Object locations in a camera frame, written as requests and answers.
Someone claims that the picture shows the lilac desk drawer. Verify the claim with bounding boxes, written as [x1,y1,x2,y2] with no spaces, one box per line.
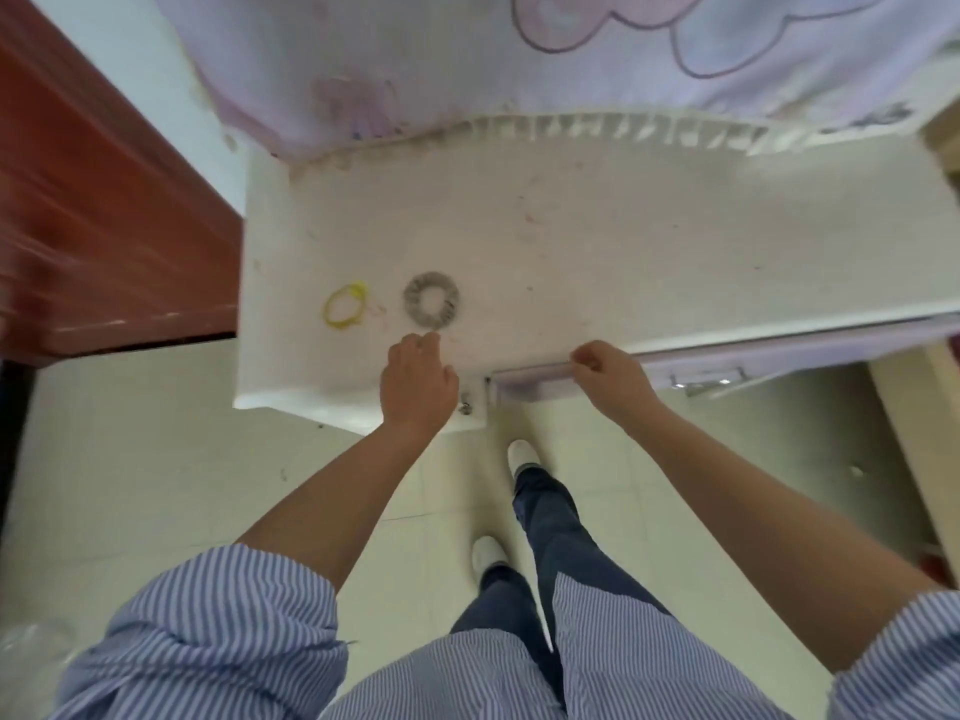
[486,314,960,406]

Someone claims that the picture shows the metal drawer handle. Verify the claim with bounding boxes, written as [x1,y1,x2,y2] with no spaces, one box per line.
[669,366,748,399]

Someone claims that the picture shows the lilac cartoon print cloth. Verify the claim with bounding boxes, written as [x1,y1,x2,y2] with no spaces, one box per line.
[148,0,960,163]

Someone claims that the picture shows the beige cabinet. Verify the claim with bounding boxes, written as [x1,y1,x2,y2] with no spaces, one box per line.
[868,338,960,589]

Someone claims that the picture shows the white shoe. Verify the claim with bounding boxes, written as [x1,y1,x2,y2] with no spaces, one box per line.
[507,439,543,490]
[471,535,513,595]

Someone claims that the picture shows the yellow rubber band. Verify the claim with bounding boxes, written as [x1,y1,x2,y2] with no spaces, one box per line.
[323,281,370,330]

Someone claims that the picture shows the person's right hand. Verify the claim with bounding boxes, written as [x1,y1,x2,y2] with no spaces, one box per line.
[570,339,663,426]

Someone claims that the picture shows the white desk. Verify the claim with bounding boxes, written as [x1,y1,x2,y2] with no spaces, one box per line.
[232,110,960,437]

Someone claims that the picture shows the blue striped shirt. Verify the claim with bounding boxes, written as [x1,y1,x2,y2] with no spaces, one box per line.
[46,543,960,720]

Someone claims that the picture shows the person's right forearm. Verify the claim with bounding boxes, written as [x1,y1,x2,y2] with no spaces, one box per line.
[591,398,948,676]

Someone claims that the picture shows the person's left hand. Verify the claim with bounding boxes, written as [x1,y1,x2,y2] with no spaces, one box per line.
[379,331,461,437]

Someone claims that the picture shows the clear plastic bag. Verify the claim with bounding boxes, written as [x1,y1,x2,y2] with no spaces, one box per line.
[0,618,78,720]

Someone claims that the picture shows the grey hair tie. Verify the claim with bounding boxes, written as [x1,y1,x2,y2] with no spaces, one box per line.
[402,271,460,331]

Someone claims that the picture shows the dark blue trousers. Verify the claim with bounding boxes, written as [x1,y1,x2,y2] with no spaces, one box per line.
[447,466,674,707]

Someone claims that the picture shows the person's left forearm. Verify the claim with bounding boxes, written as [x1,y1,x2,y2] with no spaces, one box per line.
[234,419,451,593]

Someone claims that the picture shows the red-brown wooden door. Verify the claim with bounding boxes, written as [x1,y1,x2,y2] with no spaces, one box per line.
[0,0,246,365]

